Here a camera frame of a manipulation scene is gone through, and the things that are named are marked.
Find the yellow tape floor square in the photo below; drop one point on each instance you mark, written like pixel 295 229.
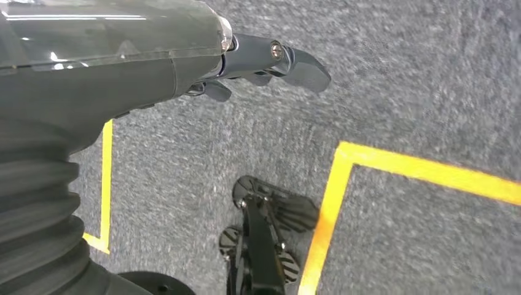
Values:
pixel 106 183
pixel 407 163

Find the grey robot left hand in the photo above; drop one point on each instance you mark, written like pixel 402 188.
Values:
pixel 81 81

